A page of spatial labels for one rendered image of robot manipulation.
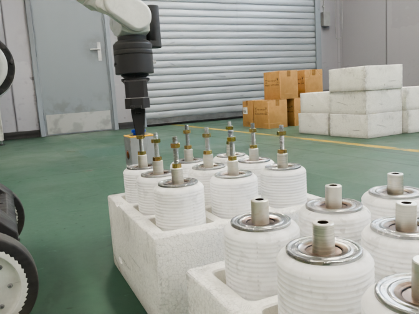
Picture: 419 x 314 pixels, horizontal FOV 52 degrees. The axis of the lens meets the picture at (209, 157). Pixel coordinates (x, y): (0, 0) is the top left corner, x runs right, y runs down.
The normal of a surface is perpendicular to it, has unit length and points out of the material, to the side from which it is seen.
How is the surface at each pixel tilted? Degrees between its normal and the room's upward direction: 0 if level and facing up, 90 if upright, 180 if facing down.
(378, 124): 90
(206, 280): 0
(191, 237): 90
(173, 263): 90
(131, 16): 90
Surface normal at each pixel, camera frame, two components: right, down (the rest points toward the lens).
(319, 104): -0.88, 0.12
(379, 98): 0.45, 0.11
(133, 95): 0.17, 0.13
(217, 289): -0.07, -0.99
